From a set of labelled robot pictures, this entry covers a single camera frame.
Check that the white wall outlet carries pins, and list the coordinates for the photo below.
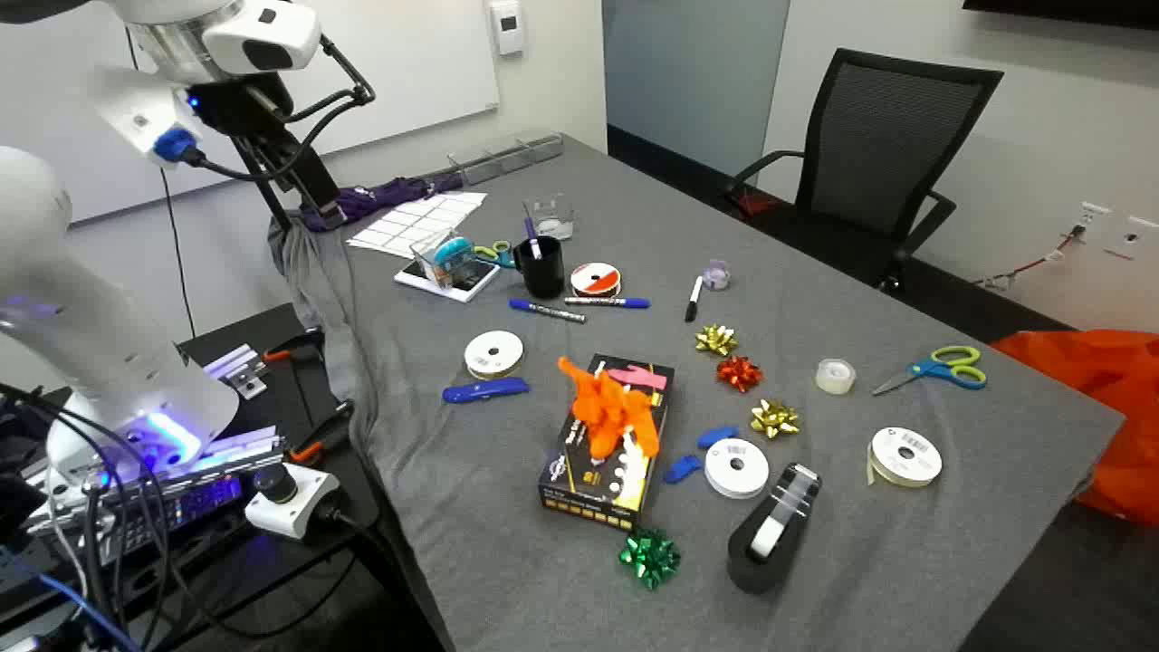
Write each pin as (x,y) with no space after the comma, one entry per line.
(1094,223)
(1143,236)

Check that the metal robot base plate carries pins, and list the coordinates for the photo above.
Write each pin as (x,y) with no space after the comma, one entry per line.
(204,473)

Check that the blue pen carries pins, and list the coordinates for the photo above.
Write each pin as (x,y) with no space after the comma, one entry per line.
(611,303)
(543,309)

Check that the green gift bow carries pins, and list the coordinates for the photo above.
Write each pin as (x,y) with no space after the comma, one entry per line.
(651,558)

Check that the black office chair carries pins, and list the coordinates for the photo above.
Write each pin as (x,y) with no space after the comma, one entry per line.
(880,133)

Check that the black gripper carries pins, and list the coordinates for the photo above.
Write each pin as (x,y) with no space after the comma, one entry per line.
(240,106)

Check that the white wall thermostat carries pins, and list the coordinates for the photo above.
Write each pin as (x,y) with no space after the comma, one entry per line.
(508,22)

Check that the black cardboard box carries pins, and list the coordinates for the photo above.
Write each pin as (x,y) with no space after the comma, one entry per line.
(590,489)

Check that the orange bag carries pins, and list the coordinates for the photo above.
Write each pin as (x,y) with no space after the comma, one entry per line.
(1108,385)

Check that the clear organizer tray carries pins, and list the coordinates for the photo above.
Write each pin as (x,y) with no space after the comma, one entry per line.
(513,158)

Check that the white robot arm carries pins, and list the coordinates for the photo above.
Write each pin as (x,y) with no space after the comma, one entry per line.
(73,313)

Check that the white tablet black screen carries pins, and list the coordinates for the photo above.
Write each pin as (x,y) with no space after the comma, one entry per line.
(473,287)

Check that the short blue marker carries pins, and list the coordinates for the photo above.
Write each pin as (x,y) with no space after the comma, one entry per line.
(718,436)
(682,469)

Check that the black robot cart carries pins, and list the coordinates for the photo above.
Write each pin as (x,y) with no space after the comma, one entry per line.
(258,403)

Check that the pink item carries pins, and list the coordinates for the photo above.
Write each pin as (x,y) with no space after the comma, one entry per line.
(647,378)

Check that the small clear purple cap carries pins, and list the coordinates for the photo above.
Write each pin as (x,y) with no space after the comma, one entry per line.
(718,275)

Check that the black tape dispenser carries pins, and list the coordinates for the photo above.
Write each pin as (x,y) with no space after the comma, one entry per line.
(753,562)

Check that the silver metal bracket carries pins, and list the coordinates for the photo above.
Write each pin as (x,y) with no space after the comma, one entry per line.
(235,366)

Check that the black mug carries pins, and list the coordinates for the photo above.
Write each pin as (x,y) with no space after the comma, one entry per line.
(542,271)

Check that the green and blue scissors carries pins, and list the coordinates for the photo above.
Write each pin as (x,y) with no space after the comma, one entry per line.
(923,369)
(494,256)

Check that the clear plastic cube box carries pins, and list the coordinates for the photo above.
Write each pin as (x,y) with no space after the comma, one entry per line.
(558,223)

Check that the gold gift bow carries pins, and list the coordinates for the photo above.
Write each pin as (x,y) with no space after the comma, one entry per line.
(715,341)
(773,422)

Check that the orange ribbon bow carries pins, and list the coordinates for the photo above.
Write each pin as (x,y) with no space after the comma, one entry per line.
(611,409)

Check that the blue capped marker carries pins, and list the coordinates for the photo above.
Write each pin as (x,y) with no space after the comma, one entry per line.
(488,387)

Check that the white spool yellow ribbon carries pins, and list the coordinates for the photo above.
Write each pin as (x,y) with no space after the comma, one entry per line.
(907,456)

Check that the purple cloth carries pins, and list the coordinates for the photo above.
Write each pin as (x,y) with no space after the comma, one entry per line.
(368,201)

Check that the purple pen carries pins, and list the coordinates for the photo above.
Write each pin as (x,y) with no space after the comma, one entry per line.
(535,239)

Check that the grey tablecloth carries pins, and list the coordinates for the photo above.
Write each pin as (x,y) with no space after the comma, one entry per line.
(845,543)

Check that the red gift bow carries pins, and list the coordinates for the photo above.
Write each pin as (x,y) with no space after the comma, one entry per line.
(741,375)

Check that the black marker white cap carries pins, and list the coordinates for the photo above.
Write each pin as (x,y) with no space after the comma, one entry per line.
(693,299)

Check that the orange and white ribbon spool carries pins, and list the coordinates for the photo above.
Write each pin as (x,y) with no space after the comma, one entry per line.
(595,279)

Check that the black wall television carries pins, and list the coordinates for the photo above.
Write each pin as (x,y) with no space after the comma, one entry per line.
(1061,7)

